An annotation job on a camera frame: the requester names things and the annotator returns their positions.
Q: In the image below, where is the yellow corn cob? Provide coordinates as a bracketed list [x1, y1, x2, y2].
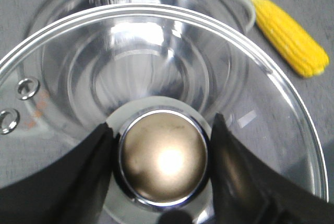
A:
[250, 0, 330, 78]

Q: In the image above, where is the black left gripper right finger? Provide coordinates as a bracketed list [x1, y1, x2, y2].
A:
[210, 114, 333, 223]

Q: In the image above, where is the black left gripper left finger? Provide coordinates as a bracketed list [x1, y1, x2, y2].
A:
[1, 123, 113, 223]

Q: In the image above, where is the glass pot lid with knob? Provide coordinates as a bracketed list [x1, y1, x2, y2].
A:
[1, 5, 329, 223]

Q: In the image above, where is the pale green electric cooking pot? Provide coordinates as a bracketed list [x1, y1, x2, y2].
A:
[26, 0, 256, 128]

